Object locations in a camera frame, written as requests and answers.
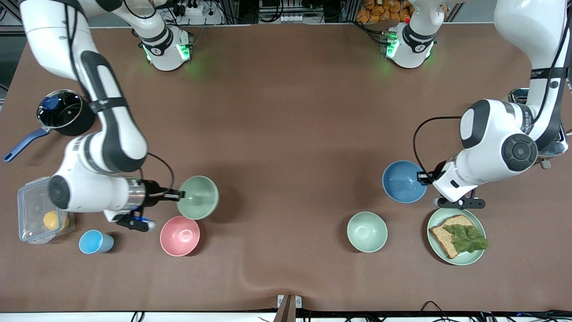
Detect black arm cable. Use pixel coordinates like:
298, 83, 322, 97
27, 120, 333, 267
413, 116, 463, 178
139, 153, 176, 192

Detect pale green plate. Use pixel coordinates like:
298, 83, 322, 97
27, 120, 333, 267
427, 208, 487, 266

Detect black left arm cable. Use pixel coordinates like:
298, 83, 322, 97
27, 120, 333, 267
413, 116, 463, 178

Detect pale green bowl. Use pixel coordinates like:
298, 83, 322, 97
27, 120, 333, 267
177, 175, 220, 220
347, 212, 388, 253

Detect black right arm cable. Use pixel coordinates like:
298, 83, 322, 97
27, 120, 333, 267
139, 153, 176, 192

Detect blue cup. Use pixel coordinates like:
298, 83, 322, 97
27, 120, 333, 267
79, 229, 114, 254

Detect black looped floor cable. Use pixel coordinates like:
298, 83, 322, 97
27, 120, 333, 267
419, 301, 454, 314

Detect blue bowl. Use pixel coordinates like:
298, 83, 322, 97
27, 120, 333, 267
382, 161, 429, 204

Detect pink bowl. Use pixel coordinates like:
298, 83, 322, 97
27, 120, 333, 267
160, 216, 201, 257

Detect brown bread slice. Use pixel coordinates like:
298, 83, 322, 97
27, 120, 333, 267
429, 215, 476, 259

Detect green lettuce leaf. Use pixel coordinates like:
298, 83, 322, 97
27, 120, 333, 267
442, 224, 489, 254

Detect metal table bracket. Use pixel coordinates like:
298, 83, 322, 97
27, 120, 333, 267
273, 294, 303, 322

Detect silver toaster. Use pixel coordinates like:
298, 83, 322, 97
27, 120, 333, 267
509, 88, 570, 169

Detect orange snack bag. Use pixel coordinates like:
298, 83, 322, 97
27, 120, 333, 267
356, 0, 448, 25

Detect black pot with blue handle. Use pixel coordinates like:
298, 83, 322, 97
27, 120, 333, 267
4, 89, 96, 163

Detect yellow fruit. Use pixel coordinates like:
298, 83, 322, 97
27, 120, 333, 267
43, 210, 70, 231

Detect clear plastic lidded container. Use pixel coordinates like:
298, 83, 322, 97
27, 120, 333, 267
17, 177, 76, 245

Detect white power strip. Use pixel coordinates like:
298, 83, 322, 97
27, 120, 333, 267
172, 0, 224, 25

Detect glass lid with blue knob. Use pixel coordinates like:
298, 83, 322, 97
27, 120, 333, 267
37, 89, 84, 129

